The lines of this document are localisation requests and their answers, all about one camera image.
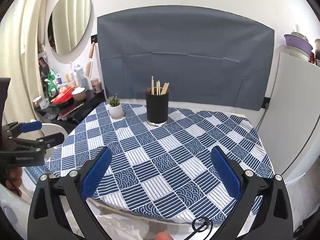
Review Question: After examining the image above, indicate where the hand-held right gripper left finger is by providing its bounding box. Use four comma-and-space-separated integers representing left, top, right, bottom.
27, 146, 113, 240

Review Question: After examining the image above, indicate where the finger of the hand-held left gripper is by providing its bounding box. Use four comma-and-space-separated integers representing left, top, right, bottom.
10, 132, 64, 155
2, 121, 43, 143

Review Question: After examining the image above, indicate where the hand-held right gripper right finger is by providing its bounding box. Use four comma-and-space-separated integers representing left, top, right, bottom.
210, 145, 293, 240

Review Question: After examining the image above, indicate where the black cylindrical utensil holder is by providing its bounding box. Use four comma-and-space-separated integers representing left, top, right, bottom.
146, 87, 169, 127

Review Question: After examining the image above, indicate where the group of wooden chopsticks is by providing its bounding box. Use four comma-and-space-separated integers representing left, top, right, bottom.
149, 76, 170, 96

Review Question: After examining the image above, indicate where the person's left hand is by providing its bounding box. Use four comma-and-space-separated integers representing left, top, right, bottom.
5, 166, 24, 195

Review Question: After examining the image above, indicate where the white chair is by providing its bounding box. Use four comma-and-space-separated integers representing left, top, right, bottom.
24, 122, 69, 155

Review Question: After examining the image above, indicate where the red notebook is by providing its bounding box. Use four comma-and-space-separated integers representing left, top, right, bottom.
59, 102, 84, 117

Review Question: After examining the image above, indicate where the red bowl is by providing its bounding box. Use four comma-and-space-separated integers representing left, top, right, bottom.
51, 86, 75, 105

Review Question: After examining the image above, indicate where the black side table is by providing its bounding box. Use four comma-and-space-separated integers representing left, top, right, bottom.
35, 90, 105, 125

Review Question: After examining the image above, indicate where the green snack packet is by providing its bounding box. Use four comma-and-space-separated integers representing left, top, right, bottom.
46, 70, 59, 97

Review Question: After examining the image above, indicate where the beige bowl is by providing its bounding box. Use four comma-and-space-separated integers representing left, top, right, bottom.
71, 87, 87, 102

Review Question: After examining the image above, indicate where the blue patterned tablecloth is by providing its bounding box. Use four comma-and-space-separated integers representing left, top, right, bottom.
45, 102, 275, 224

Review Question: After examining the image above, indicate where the white plastic bag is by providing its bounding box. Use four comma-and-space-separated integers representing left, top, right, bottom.
96, 212, 150, 240

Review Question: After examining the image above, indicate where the portrait photo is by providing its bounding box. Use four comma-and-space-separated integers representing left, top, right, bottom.
37, 52, 50, 78

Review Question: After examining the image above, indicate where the potted cactus white pot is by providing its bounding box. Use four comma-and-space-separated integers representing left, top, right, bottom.
108, 94, 123, 117

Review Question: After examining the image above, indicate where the pink candle jar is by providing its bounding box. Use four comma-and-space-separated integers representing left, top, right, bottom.
90, 78, 102, 93

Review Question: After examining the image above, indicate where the grey spray can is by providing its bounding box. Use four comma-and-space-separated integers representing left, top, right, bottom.
75, 64, 85, 88

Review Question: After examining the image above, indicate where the wooden hairbrush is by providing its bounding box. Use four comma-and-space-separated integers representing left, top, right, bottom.
84, 41, 96, 79

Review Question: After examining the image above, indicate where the cream curtain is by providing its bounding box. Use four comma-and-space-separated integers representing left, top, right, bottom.
0, 0, 58, 140

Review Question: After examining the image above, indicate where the white cabinet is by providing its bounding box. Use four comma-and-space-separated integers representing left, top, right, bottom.
257, 51, 320, 183

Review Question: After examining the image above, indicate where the dark red cloth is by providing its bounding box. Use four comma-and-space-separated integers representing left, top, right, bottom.
299, 217, 315, 235

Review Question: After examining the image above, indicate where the grey backdrop cloth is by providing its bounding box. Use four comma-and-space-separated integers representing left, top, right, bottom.
97, 5, 275, 112

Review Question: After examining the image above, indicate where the white bowl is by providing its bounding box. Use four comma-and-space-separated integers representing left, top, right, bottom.
285, 45, 312, 62

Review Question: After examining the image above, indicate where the black looped cable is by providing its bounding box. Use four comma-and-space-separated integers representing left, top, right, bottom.
185, 217, 213, 240

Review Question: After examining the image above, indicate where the black power cable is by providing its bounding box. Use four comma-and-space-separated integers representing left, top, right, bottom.
256, 97, 270, 130

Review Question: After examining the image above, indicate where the oval wall mirror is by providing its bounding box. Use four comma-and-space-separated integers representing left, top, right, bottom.
47, 0, 93, 55

